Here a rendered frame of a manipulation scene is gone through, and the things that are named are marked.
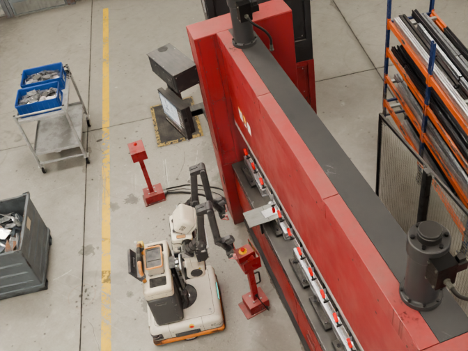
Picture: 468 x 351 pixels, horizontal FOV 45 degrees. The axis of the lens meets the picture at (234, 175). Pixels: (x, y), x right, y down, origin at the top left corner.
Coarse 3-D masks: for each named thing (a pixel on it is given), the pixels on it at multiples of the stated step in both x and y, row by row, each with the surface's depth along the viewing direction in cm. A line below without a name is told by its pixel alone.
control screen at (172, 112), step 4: (160, 96) 541; (164, 100) 536; (168, 100) 527; (164, 104) 543; (168, 104) 534; (172, 104) 522; (164, 108) 549; (168, 108) 539; (172, 108) 528; (164, 112) 556; (168, 112) 546; (172, 112) 534; (176, 112) 523; (172, 116) 541; (176, 116) 530; (176, 120) 536
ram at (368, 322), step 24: (240, 96) 458; (240, 120) 494; (264, 120) 403; (264, 144) 430; (264, 168) 461; (288, 168) 379; (288, 192) 403; (312, 216) 360; (312, 240) 382; (336, 240) 324; (336, 264) 341; (336, 288) 360; (360, 288) 310; (360, 312) 325; (360, 336) 343; (384, 336) 295
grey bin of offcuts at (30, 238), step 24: (24, 192) 595; (0, 216) 610; (24, 216) 571; (0, 240) 580; (24, 240) 557; (48, 240) 622; (0, 264) 548; (24, 264) 554; (0, 288) 571; (24, 288) 578
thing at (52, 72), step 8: (56, 64) 714; (24, 72) 714; (32, 72) 717; (40, 72) 708; (48, 72) 709; (56, 72) 706; (64, 72) 714; (24, 80) 707; (32, 80) 699; (40, 80) 723; (48, 80) 688; (56, 80) 691; (64, 80) 708; (64, 88) 701
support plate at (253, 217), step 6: (270, 204) 495; (252, 210) 493; (258, 210) 492; (246, 216) 490; (252, 216) 488; (258, 216) 487; (270, 216) 486; (276, 216) 485; (252, 222) 484; (258, 222) 482; (264, 222) 482
